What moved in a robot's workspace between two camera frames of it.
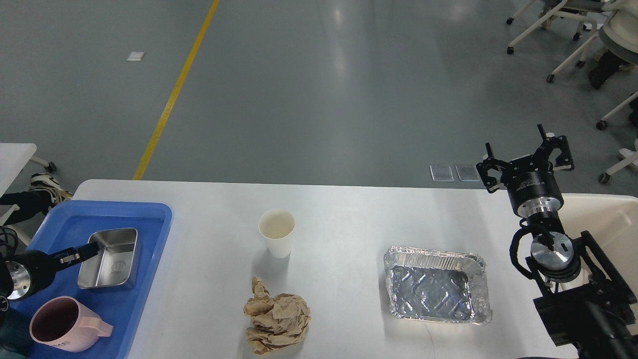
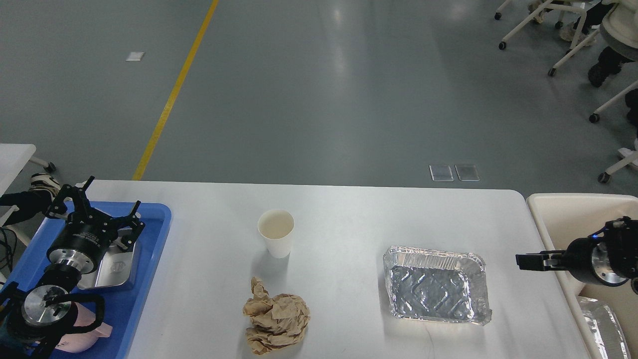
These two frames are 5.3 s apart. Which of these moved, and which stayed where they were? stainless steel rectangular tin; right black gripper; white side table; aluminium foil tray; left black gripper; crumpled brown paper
Moved: left black gripper; right black gripper
Stayed: stainless steel rectangular tin; aluminium foil tray; crumpled brown paper; white side table
